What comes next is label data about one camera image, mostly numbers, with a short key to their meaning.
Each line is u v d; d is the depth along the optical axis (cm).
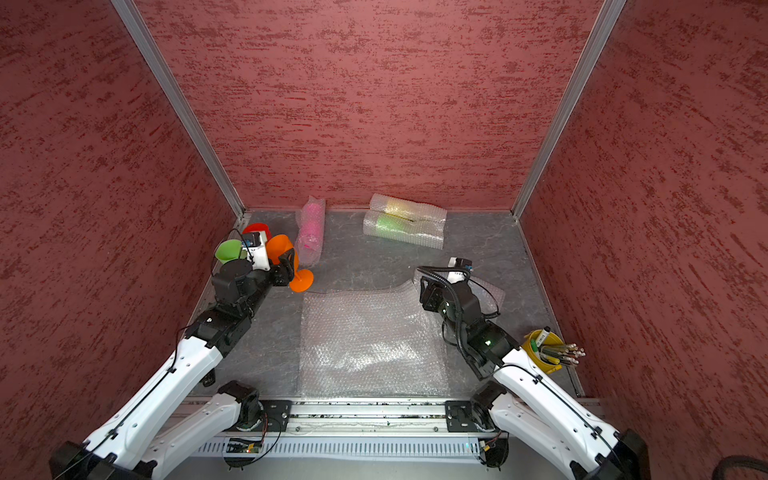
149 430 43
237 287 54
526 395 47
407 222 109
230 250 92
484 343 54
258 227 95
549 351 73
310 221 107
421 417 76
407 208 113
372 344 85
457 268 67
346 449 77
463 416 74
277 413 74
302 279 83
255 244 62
